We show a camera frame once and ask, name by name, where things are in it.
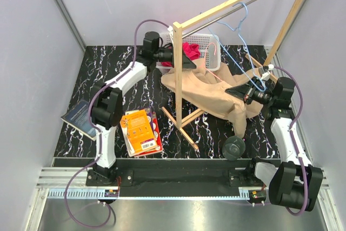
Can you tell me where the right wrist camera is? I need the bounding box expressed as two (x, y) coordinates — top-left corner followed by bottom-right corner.
(258, 64), (275, 81)

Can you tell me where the dark blue book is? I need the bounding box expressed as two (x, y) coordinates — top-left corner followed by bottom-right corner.
(61, 99), (96, 141)

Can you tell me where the purple cable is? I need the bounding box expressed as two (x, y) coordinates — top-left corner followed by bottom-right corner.
(62, 19), (174, 229)
(272, 65), (311, 217)

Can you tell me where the white plastic basket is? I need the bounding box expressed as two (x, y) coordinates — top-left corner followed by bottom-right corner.
(156, 32), (221, 74)

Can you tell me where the pink wire hanger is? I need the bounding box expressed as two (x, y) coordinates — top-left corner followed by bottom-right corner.
(201, 42), (223, 83)

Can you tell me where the orange book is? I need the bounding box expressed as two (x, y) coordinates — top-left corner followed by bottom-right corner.
(120, 110), (157, 157)

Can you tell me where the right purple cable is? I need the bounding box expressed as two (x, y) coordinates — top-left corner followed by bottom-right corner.
(272, 65), (311, 217)

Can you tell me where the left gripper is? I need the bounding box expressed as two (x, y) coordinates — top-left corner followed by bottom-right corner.
(153, 43), (196, 69)

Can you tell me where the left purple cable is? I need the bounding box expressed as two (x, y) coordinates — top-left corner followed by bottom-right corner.
(62, 19), (174, 229)

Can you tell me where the wooden clothes rack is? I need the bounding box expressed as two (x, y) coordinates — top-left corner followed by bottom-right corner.
(161, 0), (320, 150)

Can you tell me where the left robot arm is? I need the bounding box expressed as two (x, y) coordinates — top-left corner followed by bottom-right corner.
(86, 31), (175, 186)

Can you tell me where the black cylindrical cup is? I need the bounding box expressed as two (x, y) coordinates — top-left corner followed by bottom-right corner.
(222, 136), (246, 161)

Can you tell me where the red t shirt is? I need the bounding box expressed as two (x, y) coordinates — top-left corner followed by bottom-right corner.
(162, 42), (201, 68)

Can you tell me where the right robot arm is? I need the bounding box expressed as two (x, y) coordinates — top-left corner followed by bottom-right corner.
(226, 77), (323, 215)

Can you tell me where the purple book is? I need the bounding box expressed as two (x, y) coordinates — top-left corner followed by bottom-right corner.
(143, 107), (158, 140)

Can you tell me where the beige t shirt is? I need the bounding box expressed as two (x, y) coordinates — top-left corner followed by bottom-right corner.
(161, 59), (267, 137)

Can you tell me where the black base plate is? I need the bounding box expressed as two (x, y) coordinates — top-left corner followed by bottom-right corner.
(52, 157), (290, 198)

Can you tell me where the blue wire hanger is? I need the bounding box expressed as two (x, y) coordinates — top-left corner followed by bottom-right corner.
(199, 2), (267, 93)

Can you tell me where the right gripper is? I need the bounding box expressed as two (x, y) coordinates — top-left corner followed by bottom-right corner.
(225, 76), (276, 107)

